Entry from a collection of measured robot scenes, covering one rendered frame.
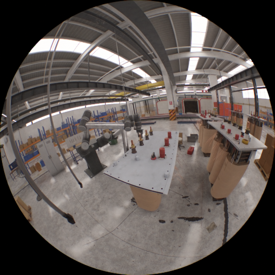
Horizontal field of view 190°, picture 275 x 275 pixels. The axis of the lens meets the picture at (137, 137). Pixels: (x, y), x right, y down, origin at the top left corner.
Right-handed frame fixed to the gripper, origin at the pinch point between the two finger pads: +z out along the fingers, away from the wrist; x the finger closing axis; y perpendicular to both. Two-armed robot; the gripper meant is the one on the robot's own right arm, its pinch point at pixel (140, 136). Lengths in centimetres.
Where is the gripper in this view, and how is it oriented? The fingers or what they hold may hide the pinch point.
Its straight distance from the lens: 144.8
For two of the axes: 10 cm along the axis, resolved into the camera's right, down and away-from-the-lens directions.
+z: 1.7, 9.3, 3.2
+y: 8.2, -3.1, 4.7
